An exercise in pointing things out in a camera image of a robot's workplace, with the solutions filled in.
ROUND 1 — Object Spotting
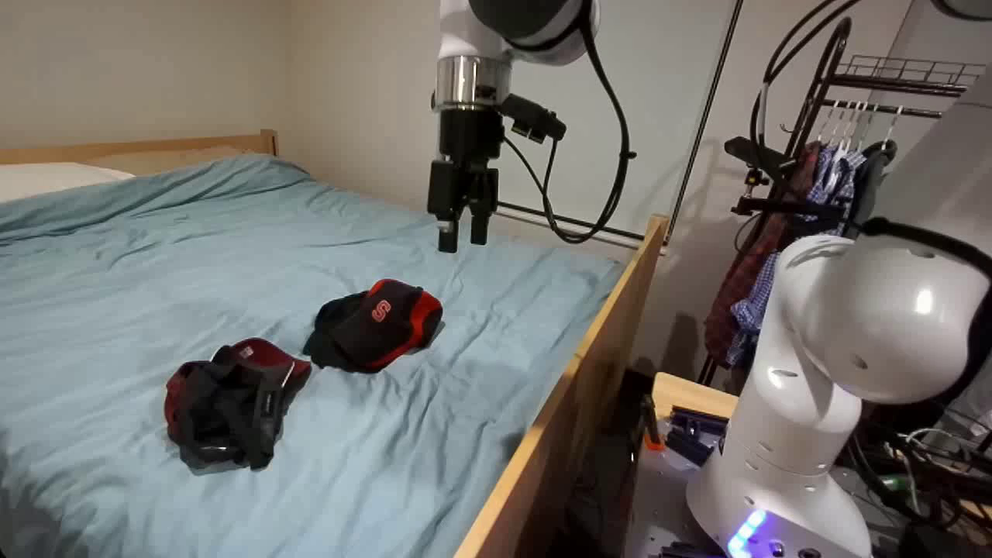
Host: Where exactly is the dark red hanging garment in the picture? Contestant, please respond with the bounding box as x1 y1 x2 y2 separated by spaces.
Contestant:
702 139 824 365

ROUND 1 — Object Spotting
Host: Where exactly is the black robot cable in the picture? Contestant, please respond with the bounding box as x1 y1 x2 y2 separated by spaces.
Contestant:
502 8 992 412

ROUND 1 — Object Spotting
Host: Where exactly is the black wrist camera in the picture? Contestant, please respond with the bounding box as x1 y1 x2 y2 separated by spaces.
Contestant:
498 93 570 145

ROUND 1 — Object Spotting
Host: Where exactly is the black metal clothes rack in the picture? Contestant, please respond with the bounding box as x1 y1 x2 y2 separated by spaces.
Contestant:
697 11 992 387

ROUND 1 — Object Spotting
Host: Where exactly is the light blue bed sheet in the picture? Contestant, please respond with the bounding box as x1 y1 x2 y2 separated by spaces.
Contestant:
0 150 626 558

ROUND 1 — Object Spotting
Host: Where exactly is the tangle of floor cables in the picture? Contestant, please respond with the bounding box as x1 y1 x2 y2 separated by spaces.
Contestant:
852 406 992 558

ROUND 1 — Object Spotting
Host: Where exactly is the blue hanging garment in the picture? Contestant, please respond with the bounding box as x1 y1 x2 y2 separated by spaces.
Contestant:
723 142 881 365

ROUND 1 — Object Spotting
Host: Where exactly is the small wooden stool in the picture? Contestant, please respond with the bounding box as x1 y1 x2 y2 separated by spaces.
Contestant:
649 368 745 427

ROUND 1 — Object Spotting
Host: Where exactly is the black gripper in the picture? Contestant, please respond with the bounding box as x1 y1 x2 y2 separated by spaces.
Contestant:
425 104 508 258

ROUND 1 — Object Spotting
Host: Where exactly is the wooden bed frame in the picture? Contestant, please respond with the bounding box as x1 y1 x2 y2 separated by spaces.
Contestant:
0 126 672 558

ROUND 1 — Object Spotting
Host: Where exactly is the white pillow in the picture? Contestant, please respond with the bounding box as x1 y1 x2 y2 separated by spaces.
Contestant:
0 158 140 207

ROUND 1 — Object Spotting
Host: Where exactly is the dark red and black cap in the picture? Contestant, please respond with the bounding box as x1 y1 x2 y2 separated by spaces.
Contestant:
220 335 315 419

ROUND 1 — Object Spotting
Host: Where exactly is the framed white wall panel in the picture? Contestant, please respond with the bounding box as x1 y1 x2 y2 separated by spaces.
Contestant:
492 0 749 248

